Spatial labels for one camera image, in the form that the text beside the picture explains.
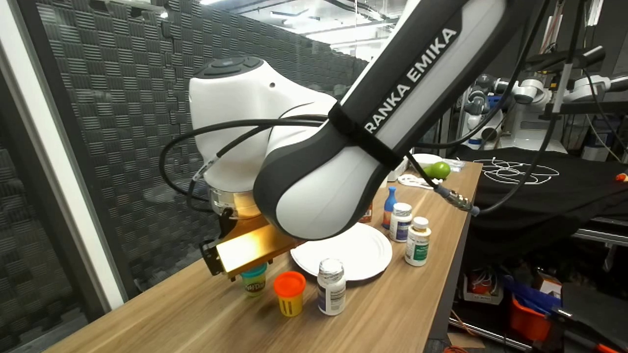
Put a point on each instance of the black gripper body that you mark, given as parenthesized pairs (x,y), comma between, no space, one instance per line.
(227,224)

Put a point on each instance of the white bottle silver cap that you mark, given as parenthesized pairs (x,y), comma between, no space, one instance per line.
(333,287)

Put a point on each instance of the white bottle blue label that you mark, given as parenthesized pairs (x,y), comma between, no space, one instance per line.
(402,224)

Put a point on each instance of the white bottle green label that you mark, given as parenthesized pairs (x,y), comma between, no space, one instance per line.
(417,244)

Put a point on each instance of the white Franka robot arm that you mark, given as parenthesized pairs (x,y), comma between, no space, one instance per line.
(315,197)

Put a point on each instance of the white round plate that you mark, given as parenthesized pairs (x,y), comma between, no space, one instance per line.
(355,252)

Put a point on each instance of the crumpled clear plastic bag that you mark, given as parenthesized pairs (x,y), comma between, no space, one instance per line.
(413,181)

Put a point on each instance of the green pear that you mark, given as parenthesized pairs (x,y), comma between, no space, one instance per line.
(437,171)

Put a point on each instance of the red white package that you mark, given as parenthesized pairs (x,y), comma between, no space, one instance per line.
(484,289)

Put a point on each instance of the white lab equipment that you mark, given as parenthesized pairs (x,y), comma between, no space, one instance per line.
(484,120)

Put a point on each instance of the blue tool under table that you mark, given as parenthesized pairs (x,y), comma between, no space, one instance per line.
(533,297)

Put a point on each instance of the orange bin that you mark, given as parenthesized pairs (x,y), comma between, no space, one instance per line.
(531,320)

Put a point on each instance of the black cloth covered table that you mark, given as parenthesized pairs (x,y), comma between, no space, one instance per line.
(576,197)

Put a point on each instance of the white window frame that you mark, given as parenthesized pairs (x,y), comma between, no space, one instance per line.
(46,130)

